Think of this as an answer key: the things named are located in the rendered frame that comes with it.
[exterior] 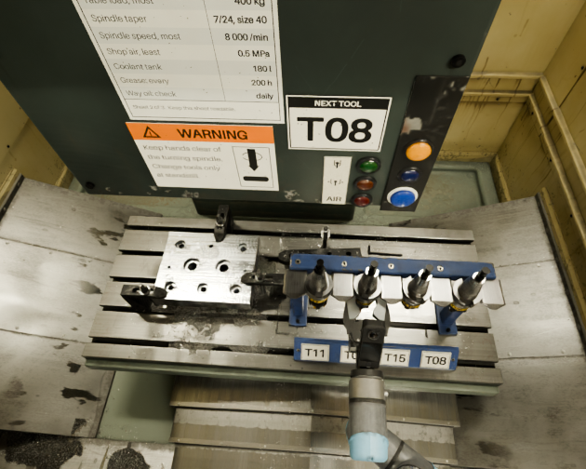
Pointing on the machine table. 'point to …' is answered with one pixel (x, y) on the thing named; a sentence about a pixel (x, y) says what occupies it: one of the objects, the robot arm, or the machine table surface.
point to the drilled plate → (219, 296)
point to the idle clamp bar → (318, 253)
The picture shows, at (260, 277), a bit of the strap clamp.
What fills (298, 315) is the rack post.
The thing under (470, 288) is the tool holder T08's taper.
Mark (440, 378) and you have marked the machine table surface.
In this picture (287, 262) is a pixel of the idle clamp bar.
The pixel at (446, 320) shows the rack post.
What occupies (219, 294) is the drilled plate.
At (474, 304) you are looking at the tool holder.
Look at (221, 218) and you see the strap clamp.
